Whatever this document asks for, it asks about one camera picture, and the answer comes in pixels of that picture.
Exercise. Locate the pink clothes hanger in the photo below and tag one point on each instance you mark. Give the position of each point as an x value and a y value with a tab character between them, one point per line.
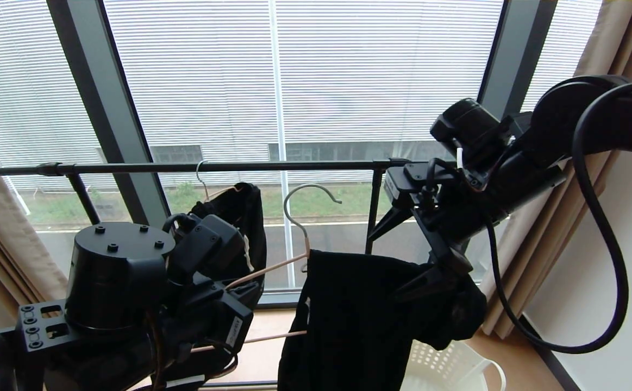
307	247
201	184

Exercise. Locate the black ribbed-waist garment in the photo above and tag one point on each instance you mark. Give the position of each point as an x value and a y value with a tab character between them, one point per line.
253	228

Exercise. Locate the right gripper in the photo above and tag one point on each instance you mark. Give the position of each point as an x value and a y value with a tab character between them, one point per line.
446	201

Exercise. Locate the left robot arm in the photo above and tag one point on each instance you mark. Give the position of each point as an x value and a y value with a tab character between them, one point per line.
114	277

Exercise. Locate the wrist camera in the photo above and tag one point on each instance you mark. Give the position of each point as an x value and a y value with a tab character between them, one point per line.
468	130
212	244

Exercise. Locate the white laundry basket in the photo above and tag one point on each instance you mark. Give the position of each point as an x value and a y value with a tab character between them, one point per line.
446	369

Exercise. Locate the black clothes rack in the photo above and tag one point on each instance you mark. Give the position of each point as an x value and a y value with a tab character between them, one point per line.
294	164

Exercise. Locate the beige curtain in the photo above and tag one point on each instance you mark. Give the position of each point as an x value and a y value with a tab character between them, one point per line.
538	244
0	233

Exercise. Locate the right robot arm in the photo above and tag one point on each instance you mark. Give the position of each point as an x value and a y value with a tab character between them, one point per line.
593	125

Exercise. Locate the black mesh garment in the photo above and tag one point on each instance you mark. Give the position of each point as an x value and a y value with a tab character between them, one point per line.
348	326

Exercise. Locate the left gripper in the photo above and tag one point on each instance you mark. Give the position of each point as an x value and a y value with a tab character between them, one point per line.
212	320

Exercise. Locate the window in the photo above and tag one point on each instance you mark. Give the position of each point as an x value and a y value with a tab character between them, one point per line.
112	108

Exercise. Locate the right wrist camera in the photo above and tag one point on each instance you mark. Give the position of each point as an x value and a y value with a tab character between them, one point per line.
468	130

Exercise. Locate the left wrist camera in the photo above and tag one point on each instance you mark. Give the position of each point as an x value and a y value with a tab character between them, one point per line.
212	244

